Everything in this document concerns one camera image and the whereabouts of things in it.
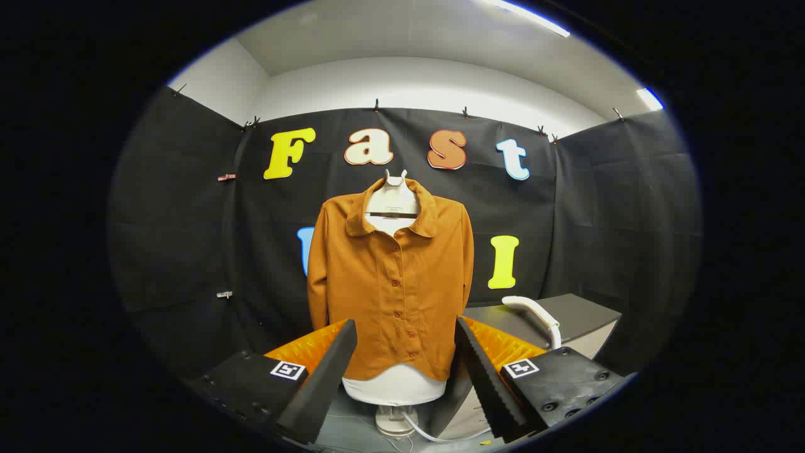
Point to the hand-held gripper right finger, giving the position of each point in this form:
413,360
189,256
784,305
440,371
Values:
490,384

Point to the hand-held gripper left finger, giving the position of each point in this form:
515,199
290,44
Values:
324,384

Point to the black backdrop cloth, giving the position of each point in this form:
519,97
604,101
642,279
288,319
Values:
585,207

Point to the white garment steamer head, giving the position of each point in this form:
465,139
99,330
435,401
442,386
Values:
531,308

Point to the white fabric ironing board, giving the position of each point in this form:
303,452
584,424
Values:
396,387

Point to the orange button-up shirt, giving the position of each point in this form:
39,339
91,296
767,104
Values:
390,296

